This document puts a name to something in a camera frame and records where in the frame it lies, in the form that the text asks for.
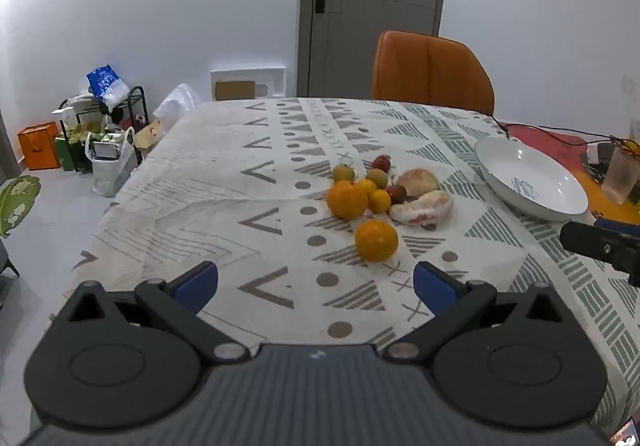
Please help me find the peeled pomelo segment long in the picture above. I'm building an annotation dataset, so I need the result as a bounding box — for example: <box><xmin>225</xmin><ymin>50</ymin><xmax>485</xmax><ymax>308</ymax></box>
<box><xmin>388</xmin><ymin>191</ymin><xmax>454</xmax><ymax>226</ymax></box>

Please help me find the large orange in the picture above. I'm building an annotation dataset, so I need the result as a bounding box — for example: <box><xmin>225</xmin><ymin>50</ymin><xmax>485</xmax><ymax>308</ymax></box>
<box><xmin>355</xmin><ymin>219</ymin><xmax>399</xmax><ymax>262</ymax></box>
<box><xmin>326</xmin><ymin>181</ymin><xmax>368</xmax><ymax>221</ymax></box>

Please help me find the dark red fruit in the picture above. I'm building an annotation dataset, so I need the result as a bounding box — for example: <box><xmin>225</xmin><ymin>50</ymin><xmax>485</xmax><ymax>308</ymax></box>
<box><xmin>386</xmin><ymin>184</ymin><xmax>408</xmax><ymax>205</ymax></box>

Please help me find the small tangerine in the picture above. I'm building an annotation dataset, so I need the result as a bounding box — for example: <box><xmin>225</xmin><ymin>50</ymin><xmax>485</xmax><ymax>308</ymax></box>
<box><xmin>368</xmin><ymin>189</ymin><xmax>393</xmax><ymax>213</ymax></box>
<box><xmin>356</xmin><ymin>179</ymin><xmax>378</xmax><ymax>196</ymax></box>

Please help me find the peeled pomelo segment round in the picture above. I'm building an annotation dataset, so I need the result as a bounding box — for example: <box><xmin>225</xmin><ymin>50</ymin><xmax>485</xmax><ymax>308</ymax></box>
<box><xmin>396</xmin><ymin>168</ymin><xmax>439</xmax><ymax>198</ymax></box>

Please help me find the green-brown round fruit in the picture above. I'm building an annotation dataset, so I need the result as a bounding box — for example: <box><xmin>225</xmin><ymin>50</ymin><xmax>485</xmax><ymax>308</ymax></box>
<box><xmin>366</xmin><ymin>168</ymin><xmax>388</xmax><ymax>189</ymax></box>
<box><xmin>332</xmin><ymin>163</ymin><xmax>356</xmax><ymax>183</ymax></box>

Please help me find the small red fruit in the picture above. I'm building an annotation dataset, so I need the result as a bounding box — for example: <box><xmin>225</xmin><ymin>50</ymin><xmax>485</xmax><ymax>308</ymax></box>
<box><xmin>371</xmin><ymin>155</ymin><xmax>392</xmax><ymax>173</ymax></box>

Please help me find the ribbed glass cup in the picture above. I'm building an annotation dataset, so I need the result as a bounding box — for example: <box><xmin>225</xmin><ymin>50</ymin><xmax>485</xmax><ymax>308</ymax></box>
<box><xmin>602</xmin><ymin>146</ymin><xmax>639</xmax><ymax>205</ymax></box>

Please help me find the red orange table mat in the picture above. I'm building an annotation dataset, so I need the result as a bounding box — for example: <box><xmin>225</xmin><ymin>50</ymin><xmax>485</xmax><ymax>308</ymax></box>
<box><xmin>500</xmin><ymin>122</ymin><xmax>639</xmax><ymax>224</ymax></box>

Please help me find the white ceramic plate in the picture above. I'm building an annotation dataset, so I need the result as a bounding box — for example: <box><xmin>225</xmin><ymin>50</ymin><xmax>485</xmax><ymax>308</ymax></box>
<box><xmin>474</xmin><ymin>137</ymin><xmax>589</xmax><ymax>221</ymax></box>

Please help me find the patterned white tablecloth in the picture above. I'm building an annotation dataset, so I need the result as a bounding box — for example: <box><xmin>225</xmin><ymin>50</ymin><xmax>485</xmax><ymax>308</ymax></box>
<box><xmin>49</xmin><ymin>96</ymin><xmax>640</xmax><ymax>432</ymax></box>

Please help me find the white tote bag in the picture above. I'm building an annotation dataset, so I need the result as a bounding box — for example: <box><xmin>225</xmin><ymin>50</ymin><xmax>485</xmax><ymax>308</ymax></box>
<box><xmin>85</xmin><ymin>128</ymin><xmax>136</xmax><ymax>198</ymax></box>

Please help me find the green box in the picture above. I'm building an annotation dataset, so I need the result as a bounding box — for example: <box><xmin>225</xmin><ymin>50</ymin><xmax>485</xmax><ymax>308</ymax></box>
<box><xmin>54</xmin><ymin>136</ymin><xmax>75</xmax><ymax>171</ymax></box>

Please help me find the green patterned cushion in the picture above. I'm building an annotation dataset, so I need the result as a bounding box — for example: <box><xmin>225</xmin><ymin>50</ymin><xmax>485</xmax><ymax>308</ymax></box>
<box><xmin>0</xmin><ymin>175</ymin><xmax>41</xmax><ymax>238</ymax></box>

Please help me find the black metal rack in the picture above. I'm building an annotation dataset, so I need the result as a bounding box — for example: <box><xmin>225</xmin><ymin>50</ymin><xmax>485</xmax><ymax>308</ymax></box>
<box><xmin>52</xmin><ymin>86</ymin><xmax>150</xmax><ymax>173</ymax></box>

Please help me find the white plastic bag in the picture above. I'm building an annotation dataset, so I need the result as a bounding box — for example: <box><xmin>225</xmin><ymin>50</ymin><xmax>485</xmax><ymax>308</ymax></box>
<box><xmin>153</xmin><ymin>84</ymin><xmax>203</xmax><ymax>132</ymax></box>

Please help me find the orange paper bag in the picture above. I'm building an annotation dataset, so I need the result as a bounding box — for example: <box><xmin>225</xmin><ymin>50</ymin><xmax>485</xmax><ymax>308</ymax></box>
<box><xmin>17</xmin><ymin>121</ymin><xmax>60</xmax><ymax>170</ymax></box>

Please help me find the white foam packaging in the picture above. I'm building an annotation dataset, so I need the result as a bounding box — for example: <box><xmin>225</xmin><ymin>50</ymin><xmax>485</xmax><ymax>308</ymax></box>
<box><xmin>209</xmin><ymin>67</ymin><xmax>286</xmax><ymax>101</ymax></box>

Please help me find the blue white bag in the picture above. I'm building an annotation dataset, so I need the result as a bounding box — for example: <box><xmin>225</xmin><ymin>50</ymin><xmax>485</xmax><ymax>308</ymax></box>
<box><xmin>87</xmin><ymin>65</ymin><xmax>130</xmax><ymax>112</ymax></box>

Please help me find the orange leather chair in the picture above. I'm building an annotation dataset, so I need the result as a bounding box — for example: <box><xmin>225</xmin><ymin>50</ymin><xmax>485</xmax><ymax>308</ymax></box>
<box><xmin>371</xmin><ymin>30</ymin><xmax>495</xmax><ymax>115</ymax></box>

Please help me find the black cable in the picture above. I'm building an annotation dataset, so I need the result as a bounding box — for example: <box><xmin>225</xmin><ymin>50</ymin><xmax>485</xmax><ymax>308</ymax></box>
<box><xmin>491</xmin><ymin>115</ymin><xmax>624</xmax><ymax>147</ymax></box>

